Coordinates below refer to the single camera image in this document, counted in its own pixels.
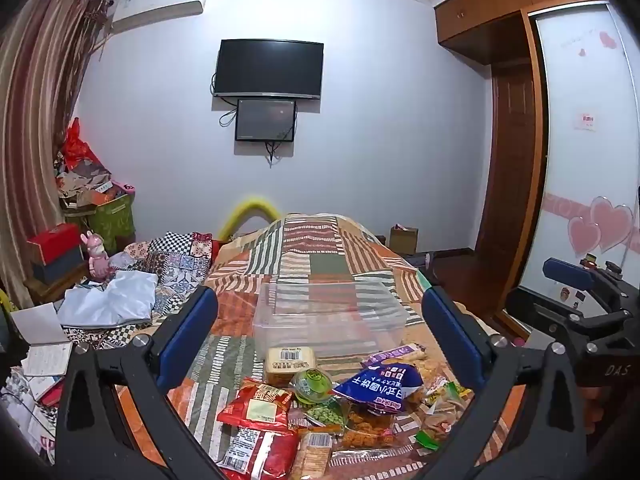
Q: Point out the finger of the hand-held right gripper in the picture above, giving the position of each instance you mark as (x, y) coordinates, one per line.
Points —
(550, 315)
(567, 274)

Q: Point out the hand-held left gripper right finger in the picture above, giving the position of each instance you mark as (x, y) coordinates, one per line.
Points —
(450, 330)

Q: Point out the clear green-edged snack packet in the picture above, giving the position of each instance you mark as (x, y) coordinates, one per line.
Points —
(442, 410)

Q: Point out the white air conditioner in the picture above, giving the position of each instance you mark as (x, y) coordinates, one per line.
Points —
(160, 7)

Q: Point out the brown wooden door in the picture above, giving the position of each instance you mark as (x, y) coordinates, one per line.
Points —
(512, 170)

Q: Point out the clear plastic storage container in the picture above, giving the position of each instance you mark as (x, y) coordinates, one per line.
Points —
(330, 317)

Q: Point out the checkered patchwork quilt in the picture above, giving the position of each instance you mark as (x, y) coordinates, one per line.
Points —
(175, 265)

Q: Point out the white sliding wardrobe door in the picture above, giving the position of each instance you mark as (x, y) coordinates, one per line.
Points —
(585, 170)

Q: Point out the red snack packet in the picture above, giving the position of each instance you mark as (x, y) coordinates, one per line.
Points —
(257, 405)
(260, 452)

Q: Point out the tan snack box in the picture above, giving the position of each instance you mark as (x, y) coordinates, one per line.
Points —
(291, 362)

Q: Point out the yellow foam tube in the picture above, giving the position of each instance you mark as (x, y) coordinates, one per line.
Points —
(247, 205)

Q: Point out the wooden overhead cabinet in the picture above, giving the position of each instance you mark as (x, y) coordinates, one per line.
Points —
(500, 10)

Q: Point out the wall-mounted black television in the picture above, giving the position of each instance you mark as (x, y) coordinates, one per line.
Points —
(269, 67)

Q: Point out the red plastic bag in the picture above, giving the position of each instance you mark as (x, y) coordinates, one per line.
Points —
(80, 147)

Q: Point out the clear packet of fried puffs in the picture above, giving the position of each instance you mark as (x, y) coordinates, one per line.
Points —
(367, 430)

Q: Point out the orange biscuit packet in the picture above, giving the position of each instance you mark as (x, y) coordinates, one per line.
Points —
(312, 455)

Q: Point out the small brown cardboard box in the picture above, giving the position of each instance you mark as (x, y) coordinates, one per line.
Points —
(404, 240)

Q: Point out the small black wall monitor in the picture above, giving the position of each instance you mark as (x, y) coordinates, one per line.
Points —
(265, 120)

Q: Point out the pink bunny toy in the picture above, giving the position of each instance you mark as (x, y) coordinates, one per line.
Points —
(97, 257)

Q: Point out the open notebook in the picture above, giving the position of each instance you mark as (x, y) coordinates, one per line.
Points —
(42, 340)

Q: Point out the striped patchwork blanket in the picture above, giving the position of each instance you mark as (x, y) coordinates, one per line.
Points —
(310, 255)

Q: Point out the green cardboard box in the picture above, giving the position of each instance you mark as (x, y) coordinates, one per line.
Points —
(112, 220)

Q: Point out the white cloth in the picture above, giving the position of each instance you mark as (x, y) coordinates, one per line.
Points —
(110, 300)

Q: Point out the pile of papers and clutter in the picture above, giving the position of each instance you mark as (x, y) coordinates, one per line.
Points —
(82, 182)

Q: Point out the striped brown curtain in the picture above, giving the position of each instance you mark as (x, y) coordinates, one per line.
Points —
(35, 135)

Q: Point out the green peas packet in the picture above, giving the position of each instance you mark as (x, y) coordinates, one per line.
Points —
(325, 415)

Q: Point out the purple snack packet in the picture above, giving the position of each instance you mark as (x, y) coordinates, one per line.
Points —
(392, 355)

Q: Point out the green jelly cup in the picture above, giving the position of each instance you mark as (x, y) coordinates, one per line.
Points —
(312, 385)

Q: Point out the red box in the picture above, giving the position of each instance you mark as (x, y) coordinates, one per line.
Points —
(52, 242)

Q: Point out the blue snack packet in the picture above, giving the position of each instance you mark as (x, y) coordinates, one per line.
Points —
(382, 385)

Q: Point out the dark grey box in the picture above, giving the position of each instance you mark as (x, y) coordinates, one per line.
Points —
(57, 269)

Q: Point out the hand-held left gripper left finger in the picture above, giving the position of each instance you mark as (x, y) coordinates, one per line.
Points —
(192, 330)

